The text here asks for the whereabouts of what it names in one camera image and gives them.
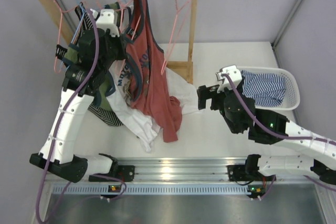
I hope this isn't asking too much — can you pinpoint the red tank top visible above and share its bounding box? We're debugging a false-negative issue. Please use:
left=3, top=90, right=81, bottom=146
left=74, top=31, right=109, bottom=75
left=124, top=0, right=182, bottom=143

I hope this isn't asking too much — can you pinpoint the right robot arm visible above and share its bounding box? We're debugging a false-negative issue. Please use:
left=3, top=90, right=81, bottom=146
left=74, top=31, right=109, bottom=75
left=197, top=85, right=335, bottom=185

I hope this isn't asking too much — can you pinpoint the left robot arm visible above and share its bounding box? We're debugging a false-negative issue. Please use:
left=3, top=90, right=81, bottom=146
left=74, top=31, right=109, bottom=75
left=29, top=28, right=126, bottom=183

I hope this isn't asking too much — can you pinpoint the black white striped tank top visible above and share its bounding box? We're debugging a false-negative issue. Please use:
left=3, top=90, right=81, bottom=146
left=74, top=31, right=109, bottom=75
left=56, top=2, right=125, bottom=127

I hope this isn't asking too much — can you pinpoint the green tank top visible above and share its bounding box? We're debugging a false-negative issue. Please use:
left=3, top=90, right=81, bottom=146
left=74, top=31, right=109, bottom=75
left=62, top=8, right=127, bottom=111

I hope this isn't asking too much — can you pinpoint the white motorcycle print tank top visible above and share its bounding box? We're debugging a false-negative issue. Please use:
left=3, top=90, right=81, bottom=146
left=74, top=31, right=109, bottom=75
left=107, top=62, right=197, bottom=153

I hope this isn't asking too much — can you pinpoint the blue white striped garment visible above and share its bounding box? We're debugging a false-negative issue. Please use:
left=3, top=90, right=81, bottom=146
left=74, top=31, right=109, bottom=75
left=241, top=70, right=286, bottom=107

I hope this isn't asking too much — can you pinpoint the white plastic laundry basket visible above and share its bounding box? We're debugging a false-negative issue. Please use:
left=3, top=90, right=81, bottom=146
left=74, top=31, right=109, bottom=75
left=238, top=66, right=300, bottom=111

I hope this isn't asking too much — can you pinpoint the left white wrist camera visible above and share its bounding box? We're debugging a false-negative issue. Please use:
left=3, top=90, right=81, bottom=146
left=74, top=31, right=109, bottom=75
left=91, top=9, right=120, bottom=37

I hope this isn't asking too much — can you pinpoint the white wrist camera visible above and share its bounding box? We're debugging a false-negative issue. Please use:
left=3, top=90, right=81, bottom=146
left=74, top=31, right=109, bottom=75
left=91, top=9, right=120, bottom=37
left=215, top=65, right=243, bottom=93

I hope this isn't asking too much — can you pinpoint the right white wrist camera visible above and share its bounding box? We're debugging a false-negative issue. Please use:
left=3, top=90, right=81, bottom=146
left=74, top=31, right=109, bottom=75
left=215, top=65, right=243, bottom=93

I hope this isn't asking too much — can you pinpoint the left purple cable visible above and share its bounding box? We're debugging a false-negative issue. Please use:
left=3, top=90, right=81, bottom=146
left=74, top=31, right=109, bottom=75
left=35, top=10, right=127, bottom=224

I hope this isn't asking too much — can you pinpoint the purple cable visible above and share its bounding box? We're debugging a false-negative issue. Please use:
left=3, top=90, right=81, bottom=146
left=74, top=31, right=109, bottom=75
left=35, top=10, right=127, bottom=224
left=222, top=73, right=336, bottom=201

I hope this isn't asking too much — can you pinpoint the blue wire hanger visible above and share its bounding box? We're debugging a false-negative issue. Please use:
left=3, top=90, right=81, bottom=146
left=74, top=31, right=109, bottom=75
left=60, top=0, right=127, bottom=72

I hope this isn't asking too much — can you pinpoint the aluminium mounting rail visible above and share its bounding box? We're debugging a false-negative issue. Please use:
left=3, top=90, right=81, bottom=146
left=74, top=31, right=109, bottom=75
left=46, top=155, right=319, bottom=199

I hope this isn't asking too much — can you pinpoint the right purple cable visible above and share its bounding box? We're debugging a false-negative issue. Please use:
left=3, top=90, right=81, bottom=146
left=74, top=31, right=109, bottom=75
left=222, top=73, right=336, bottom=201

